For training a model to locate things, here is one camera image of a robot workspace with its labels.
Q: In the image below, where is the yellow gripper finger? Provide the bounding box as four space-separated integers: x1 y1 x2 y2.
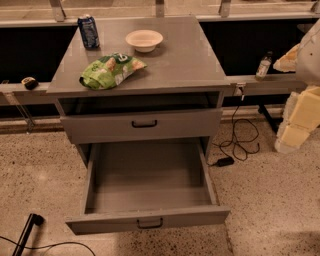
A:
273 44 300 72
275 86 320 153

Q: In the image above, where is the green rice chip bag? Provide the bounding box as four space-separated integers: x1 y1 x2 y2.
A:
79 53 147 90

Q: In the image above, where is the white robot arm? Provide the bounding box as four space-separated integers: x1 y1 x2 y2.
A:
273 20 320 153

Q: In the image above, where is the closed grey top drawer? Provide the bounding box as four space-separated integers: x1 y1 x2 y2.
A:
61 109 222 144

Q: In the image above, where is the grey drawer cabinet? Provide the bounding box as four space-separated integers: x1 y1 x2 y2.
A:
55 16 225 161

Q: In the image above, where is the open grey middle drawer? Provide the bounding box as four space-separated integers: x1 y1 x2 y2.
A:
66 138 230 235

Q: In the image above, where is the clear plastic bottle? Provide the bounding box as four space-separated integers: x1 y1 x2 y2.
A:
255 51 273 81

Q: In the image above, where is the white paper bowl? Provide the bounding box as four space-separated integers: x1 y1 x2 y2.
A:
125 30 163 53

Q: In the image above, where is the black tape measure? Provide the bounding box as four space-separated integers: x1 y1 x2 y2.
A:
21 77 39 90

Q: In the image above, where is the grey metal shelf rail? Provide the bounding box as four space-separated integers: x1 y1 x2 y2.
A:
0 71 319 104

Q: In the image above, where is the black power cable with adapter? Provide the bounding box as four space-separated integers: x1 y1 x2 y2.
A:
208 87 261 168

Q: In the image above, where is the black stand with cable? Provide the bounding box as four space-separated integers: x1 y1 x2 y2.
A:
1 213 96 256

